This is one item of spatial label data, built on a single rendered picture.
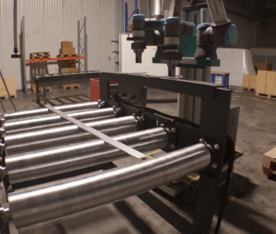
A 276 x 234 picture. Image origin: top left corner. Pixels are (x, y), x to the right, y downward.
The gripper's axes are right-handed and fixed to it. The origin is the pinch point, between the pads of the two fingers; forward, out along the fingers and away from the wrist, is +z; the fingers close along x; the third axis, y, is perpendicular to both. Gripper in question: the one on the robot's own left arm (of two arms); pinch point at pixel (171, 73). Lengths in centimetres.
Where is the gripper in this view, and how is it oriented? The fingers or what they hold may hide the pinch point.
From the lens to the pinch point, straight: 135.1
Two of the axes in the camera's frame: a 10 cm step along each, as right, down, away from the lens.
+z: 0.0, 9.7, 2.5
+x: -5.4, -2.1, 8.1
